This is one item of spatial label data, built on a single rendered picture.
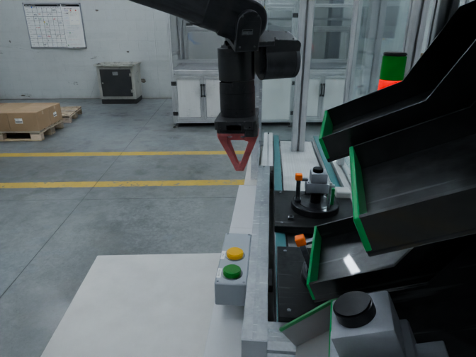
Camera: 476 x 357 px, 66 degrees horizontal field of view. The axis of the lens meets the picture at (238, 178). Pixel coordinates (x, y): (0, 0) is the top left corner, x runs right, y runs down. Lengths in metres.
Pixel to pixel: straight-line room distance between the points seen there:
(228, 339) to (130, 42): 8.29
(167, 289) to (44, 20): 8.70
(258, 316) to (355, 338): 0.45
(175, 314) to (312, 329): 0.38
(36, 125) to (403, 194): 5.74
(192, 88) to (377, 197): 5.69
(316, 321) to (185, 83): 5.47
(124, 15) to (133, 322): 8.24
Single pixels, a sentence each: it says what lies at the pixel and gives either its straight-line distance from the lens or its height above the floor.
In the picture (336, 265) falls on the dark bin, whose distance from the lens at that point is 0.46.
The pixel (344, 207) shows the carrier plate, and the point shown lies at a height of 0.97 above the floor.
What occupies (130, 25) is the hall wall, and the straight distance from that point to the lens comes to 8.83.
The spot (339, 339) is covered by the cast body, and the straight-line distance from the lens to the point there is 0.30.
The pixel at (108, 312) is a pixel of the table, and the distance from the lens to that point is 0.94.
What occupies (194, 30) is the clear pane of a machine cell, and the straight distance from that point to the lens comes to 5.85.
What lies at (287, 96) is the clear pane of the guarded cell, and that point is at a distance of 2.00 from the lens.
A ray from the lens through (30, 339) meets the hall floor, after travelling 2.28.
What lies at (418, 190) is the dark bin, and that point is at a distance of 0.26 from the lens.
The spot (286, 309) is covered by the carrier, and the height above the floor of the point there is 0.97.
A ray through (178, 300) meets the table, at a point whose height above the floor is 0.86.
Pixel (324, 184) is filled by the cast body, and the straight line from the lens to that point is 1.06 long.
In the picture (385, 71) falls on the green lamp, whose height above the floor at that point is 1.38.
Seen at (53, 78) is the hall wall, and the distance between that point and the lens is 9.48.
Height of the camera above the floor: 1.46
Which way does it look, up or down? 22 degrees down
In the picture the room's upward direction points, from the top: straight up
